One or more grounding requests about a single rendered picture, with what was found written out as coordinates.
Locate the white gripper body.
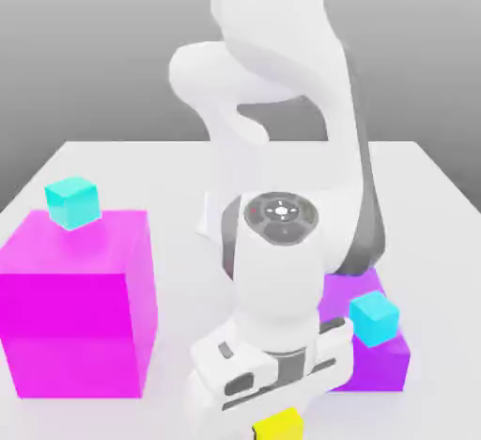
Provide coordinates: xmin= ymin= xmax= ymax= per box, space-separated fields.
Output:
xmin=189 ymin=320 xmax=355 ymax=440

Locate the small yellow cube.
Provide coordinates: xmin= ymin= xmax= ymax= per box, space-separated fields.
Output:
xmin=252 ymin=407 xmax=304 ymax=440

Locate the small cyan cube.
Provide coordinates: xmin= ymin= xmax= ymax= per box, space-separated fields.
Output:
xmin=349 ymin=290 xmax=401 ymax=349
xmin=43 ymin=175 xmax=103 ymax=231

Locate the large purple box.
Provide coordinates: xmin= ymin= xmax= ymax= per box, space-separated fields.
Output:
xmin=316 ymin=266 xmax=411 ymax=393

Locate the large magenta box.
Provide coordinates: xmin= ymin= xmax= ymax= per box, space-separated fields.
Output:
xmin=0 ymin=209 xmax=160 ymax=401

